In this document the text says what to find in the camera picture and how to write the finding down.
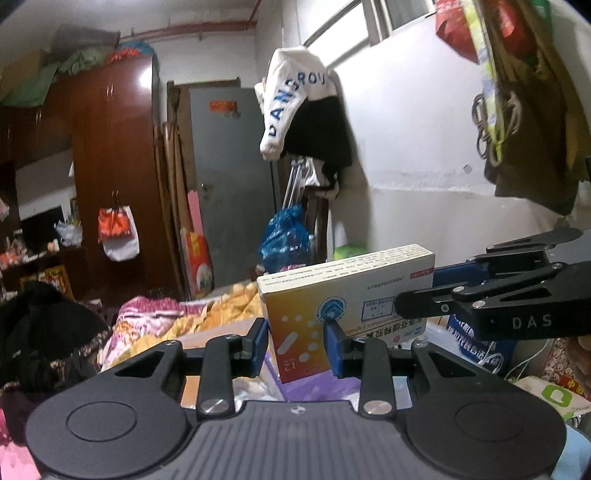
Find grey door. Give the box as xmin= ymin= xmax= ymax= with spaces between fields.
xmin=187 ymin=85 xmax=283 ymax=297

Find white hanging hoodie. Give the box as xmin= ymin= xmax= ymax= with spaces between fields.
xmin=255 ymin=46 xmax=341 ymax=162

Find white plastic bag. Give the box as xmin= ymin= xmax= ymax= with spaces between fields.
xmin=54 ymin=218 xmax=85 ymax=247

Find green cloth on wardrobe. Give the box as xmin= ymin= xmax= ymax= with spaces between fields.
xmin=0 ymin=46 xmax=112 ymax=108

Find green and white packet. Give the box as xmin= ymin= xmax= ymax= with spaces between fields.
xmin=512 ymin=375 xmax=591 ymax=418

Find purple soft pack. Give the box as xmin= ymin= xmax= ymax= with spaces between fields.
xmin=265 ymin=357 xmax=368 ymax=409

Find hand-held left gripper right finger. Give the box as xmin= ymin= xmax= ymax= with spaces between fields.
xmin=323 ymin=319 xmax=502 ymax=420

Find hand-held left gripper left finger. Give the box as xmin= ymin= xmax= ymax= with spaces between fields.
xmin=99 ymin=318 xmax=271 ymax=421

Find brown wooden wardrobe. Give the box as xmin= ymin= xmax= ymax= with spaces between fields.
xmin=0 ymin=52 xmax=186 ymax=302

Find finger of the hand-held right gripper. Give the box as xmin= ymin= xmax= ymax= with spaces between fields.
xmin=433 ymin=227 xmax=584 ymax=288
xmin=394 ymin=262 xmax=570 ymax=320

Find pink floral blanket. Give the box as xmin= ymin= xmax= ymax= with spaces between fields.
xmin=100 ymin=295 xmax=186 ymax=371

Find dark clothing pile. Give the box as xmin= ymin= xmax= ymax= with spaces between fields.
xmin=0 ymin=281 xmax=112 ymax=409

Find blue plastic bag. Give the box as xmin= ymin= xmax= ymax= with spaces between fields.
xmin=259 ymin=205 xmax=313 ymax=274

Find orange and white hanging bag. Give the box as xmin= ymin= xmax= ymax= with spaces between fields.
xmin=97 ymin=205 xmax=140 ymax=263

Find black television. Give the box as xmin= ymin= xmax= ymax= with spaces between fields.
xmin=19 ymin=207 xmax=66 ymax=252

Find metal drying rack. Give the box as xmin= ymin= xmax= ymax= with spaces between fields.
xmin=281 ymin=156 xmax=325 ymax=219

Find red and yellow bag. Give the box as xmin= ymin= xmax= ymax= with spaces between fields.
xmin=184 ymin=227 xmax=214 ymax=300

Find window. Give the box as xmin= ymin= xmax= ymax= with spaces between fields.
xmin=302 ymin=0 xmax=439 ymax=49

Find orange and white medicine box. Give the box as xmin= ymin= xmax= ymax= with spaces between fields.
xmin=256 ymin=244 xmax=436 ymax=385

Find yellow patterned blanket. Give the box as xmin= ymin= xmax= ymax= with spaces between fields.
xmin=175 ymin=281 xmax=269 ymax=344

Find red hanging bag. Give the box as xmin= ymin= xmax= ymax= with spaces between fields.
xmin=434 ymin=0 xmax=482 ymax=64

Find hanging bags on wall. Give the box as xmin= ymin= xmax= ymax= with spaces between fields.
xmin=472 ymin=0 xmax=591 ymax=217

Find black hanging garment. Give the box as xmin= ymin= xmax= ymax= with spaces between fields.
xmin=283 ymin=96 xmax=354 ymax=200

